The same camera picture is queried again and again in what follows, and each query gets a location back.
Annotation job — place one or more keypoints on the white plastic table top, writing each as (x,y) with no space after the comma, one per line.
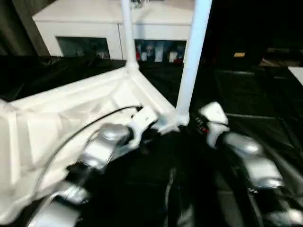
(59,113)

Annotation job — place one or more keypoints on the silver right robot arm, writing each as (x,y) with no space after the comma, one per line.
(255,160)

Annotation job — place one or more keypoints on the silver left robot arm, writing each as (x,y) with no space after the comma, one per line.
(101,146)

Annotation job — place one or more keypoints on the black work mat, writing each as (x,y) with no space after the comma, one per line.
(248,94)

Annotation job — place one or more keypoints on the small tan label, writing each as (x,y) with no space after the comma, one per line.
(239,54)

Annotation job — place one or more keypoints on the white flat board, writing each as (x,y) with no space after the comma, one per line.
(297,74)

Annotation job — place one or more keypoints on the white cabinet with glass doors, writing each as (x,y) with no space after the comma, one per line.
(82,26)

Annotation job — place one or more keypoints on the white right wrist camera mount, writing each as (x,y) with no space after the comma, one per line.
(215,113)

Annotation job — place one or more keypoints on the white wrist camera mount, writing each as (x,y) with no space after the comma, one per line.
(215,113)
(144,120)

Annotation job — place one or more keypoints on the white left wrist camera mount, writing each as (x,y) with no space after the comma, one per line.
(144,120)

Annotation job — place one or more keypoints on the black metal rail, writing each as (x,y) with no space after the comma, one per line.
(284,51)

